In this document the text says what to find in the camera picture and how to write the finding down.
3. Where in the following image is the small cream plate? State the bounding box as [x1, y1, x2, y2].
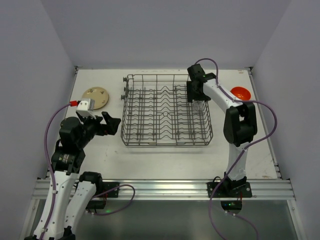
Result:
[82, 86, 110, 110]

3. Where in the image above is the orange bowl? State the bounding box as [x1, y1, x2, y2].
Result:
[230, 86, 252, 101]

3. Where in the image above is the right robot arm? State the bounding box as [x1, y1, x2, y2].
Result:
[186, 63, 258, 188]

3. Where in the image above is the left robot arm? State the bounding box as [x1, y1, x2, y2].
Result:
[28, 111, 121, 240]

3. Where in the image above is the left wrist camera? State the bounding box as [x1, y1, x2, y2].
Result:
[76, 98, 96, 119]

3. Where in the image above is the grey wire dish rack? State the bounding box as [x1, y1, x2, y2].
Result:
[120, 74, 214, 147]

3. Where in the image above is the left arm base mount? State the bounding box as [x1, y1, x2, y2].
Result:
[72, 181, 120, 211]

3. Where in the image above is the aluminium mounting rail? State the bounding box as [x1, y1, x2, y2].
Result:
[32, 177, 296, 201]

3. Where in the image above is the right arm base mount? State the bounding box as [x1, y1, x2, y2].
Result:
[213, 176, 253, 214]

